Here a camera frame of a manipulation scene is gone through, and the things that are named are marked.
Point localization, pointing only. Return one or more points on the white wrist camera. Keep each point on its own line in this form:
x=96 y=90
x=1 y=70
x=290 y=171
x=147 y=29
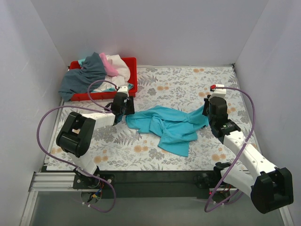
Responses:
x=218 y=90
x=122 y=91

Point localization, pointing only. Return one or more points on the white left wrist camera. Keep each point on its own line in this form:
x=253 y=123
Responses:
x=122 y=91

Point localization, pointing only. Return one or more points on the pink t shirt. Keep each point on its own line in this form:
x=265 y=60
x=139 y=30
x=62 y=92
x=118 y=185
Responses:
x=110 y=70

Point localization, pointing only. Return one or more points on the turquoise t shirt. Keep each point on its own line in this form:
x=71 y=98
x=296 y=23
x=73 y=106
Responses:
x=175 y=128

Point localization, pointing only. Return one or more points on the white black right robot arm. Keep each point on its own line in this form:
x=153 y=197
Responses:
x=268 y=186

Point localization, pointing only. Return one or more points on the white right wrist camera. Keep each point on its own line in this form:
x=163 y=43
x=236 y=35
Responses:
x=218 y=90

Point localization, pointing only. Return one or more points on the red plastic bin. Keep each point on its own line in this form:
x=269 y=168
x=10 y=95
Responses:
x=103 y=89

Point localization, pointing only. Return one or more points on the white t shirt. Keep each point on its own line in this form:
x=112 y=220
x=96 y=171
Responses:
x=123 y=71

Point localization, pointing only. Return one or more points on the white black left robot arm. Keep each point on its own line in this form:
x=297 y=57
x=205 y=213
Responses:
x=76 y=134

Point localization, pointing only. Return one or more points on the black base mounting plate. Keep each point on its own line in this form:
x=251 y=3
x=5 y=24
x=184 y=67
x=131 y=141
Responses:
x=155 y=184

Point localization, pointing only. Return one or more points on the dark grey t shirt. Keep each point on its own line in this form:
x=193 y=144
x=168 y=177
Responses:
x=78 y=80

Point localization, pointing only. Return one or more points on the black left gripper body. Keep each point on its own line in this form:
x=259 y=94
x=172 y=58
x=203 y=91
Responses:
x=128 y=109

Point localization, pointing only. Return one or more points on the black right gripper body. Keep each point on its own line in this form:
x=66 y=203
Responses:
x=206 y=110

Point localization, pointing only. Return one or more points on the aluminium frame rail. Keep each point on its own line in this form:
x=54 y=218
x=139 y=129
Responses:
x=61 y=180

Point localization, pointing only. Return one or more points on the floral patterned table mat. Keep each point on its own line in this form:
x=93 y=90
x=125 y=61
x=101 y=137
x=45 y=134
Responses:
x=184 y=89

